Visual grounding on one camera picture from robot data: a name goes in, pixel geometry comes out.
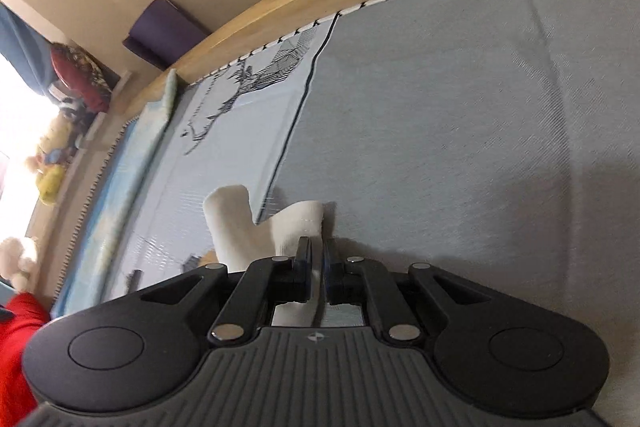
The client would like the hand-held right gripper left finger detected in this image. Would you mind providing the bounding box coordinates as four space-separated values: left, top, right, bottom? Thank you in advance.
135 237 315 343

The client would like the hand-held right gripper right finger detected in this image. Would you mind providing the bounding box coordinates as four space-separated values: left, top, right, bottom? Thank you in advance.
322 237 494 344

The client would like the white t-shirt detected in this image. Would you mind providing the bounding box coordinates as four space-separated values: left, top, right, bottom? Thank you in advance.
202 184 326 328

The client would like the grey printed bed sheet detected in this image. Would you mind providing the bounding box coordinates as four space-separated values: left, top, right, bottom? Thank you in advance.
50 0 640 323

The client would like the light blue folded blanket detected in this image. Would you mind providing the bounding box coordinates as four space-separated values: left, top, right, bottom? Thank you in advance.
65 69 180 305

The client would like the white window sill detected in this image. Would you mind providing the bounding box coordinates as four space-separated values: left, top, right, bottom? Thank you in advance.
20 107 126 258

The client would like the yellow and blue plush toy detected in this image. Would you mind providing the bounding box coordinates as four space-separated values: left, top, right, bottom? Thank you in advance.
40 112 77 164

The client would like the white plush toy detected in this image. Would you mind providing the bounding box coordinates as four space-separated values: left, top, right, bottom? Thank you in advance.
0 237 40 293

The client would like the red patterned cushion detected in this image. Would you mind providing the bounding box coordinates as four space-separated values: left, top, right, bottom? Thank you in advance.
50 42 115 114

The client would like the red folded blanket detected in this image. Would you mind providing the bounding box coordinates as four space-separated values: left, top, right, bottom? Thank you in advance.
0 291 51 427

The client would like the window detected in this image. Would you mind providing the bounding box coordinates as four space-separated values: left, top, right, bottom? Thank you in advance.
0 52 51 208

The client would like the blue curtain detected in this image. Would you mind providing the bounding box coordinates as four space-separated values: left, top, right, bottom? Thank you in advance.
0 2 56 98

